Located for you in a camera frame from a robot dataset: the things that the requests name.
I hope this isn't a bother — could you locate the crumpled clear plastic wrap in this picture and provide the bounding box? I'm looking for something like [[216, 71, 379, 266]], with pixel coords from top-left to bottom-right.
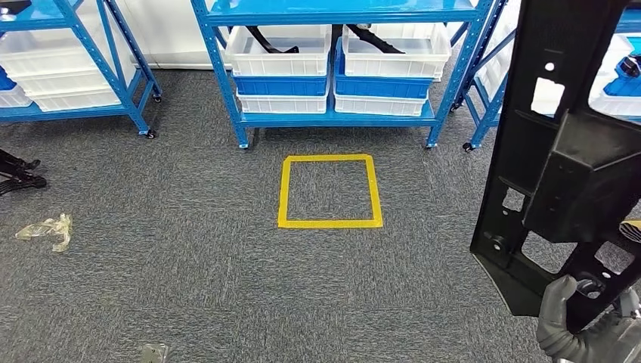
[[14, 213, 74, 253]]

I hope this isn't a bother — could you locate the white car with red stripe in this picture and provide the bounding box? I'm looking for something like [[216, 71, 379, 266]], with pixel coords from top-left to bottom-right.
[[122, 0, 237, 70]]

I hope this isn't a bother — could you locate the black plastic frame part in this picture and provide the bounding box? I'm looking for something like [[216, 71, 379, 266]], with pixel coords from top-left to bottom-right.
[[245, 26, 300, 54], [345, 23, 406, 54], [469, 0, 641, 336]]

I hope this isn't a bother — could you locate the standing humanoid robot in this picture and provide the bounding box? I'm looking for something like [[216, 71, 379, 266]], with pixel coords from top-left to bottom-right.
[[0, 147, 49, 197]]

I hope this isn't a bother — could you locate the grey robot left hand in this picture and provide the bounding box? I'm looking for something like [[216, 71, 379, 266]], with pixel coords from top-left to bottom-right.
[[140, 343, 170, 363]]

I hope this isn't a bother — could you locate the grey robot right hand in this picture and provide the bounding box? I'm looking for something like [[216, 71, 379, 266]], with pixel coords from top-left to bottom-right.
[[535, 274, 641, 363]]

